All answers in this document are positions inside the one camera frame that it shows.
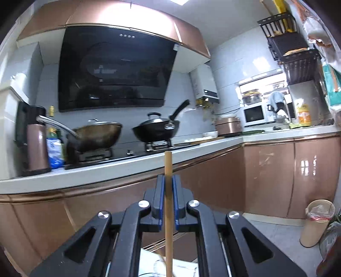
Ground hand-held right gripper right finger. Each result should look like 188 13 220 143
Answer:
172 174 307 277

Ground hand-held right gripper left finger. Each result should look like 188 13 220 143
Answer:
29 174 167 277

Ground bamboo chopstick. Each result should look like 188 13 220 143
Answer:
164 151 173 277

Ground black gas stove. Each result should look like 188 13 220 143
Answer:
64 138 192 170

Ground white kitchen countertop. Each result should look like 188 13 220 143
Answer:
0 125 341 195

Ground black wok with lid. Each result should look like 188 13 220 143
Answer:
132 99 190 143

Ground copper rice cooker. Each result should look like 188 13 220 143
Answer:
214 114 243 136

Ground copper base cabinets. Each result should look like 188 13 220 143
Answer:
0 133 341 267

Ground blue label plastic bottle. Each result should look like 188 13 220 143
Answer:
46 128 66 169

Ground white microwave oven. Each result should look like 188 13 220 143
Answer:
241 102 276 127

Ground white gas water heater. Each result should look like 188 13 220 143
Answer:
190 64 220 104

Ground steel pot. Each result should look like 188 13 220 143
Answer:
241 89 263 105

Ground brown thermos flask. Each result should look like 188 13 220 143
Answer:
27 106 52 176

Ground dark green glass bottle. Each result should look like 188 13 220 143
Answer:
48 106 64 139

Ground beige trash bin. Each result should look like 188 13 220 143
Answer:
300 199 335 247

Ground black glass range hood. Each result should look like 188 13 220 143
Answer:
58 25 178 112

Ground grey blue cloth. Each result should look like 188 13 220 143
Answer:
267 91 285 112

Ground yellow cooking oil bottle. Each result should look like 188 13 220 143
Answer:
297 102 312 127

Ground bag of green onions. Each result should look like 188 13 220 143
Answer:
316 213 341 277

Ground teal paper packet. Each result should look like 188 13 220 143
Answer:
321 62 341 105

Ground yellow wrap roll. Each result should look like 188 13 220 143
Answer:
274 0 293 32

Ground white cloth bag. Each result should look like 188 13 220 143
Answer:
289 0 341 70

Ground brass wok with steel handle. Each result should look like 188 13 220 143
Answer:
36 115 123 153

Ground black wall rack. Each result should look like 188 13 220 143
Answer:
257 14 324 84

